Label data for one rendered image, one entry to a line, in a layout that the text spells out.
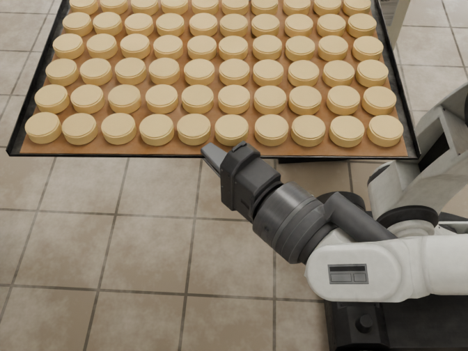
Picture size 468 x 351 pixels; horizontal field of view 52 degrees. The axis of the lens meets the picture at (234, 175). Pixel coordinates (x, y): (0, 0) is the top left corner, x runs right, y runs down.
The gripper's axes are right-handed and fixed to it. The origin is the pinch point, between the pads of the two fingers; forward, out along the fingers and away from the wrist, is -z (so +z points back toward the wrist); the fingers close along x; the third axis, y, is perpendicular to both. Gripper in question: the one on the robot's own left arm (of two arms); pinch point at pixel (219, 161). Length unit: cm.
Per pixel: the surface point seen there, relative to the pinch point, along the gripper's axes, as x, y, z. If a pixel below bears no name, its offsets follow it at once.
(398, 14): -28, -87, -19
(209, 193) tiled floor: -100, -38, -49
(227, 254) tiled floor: -100, -24, -25
